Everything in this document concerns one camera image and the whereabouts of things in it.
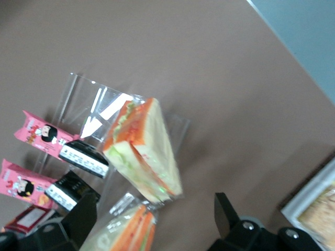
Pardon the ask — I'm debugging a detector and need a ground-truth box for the wrapped triangle sandwich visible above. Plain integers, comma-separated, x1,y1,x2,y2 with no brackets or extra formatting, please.
79,203,158,251
102,97,184,204

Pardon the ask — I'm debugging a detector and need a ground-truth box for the pink cartoon snack packet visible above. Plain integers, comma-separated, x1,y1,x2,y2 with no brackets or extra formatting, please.
0,158,58,210
14,110,80,161

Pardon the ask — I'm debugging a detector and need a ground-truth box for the white rectangular dish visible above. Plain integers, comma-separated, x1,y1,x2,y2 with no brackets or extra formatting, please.
281,158,335,250

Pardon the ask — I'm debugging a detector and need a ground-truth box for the clear acrylic step stand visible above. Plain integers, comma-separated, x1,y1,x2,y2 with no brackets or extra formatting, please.
43,72,191,210

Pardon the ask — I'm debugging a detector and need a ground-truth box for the red biscuit box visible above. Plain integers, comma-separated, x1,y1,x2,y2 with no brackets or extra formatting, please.
3,204,56,235

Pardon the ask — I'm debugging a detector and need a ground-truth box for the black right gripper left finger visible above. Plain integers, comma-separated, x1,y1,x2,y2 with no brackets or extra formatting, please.
61,192,98,249

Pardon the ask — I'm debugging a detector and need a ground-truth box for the clear crispy snack pack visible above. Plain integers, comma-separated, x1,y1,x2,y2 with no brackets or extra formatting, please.
297,182,335,247

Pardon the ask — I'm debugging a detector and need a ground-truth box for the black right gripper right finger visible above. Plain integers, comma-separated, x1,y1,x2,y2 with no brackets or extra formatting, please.
214,192,241,241

